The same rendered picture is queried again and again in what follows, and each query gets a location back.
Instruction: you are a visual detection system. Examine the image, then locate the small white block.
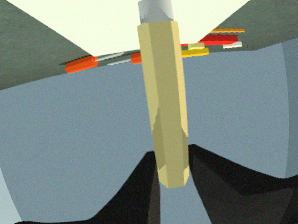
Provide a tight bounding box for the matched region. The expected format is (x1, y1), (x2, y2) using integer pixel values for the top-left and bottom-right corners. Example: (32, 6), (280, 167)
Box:
(222, 41), (242, 48)

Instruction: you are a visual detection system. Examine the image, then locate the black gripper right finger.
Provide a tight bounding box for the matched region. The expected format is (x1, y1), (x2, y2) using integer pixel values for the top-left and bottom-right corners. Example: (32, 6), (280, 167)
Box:
(188, 144), (298, 224)

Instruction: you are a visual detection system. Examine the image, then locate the orange-handled screwdriver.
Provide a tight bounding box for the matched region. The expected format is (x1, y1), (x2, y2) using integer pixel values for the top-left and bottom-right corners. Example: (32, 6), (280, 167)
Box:
(109, 52), (142, 65)
(65, 53), (120, 73)

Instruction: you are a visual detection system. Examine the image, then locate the yellow rectangular bar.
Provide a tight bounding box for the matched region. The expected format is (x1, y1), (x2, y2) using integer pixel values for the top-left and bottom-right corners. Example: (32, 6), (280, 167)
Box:
(181, 47), (209, 57)

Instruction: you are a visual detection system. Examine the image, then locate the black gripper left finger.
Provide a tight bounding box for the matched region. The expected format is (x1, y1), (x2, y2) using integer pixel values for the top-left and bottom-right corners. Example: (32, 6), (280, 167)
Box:
(15, 151), (161, 224)

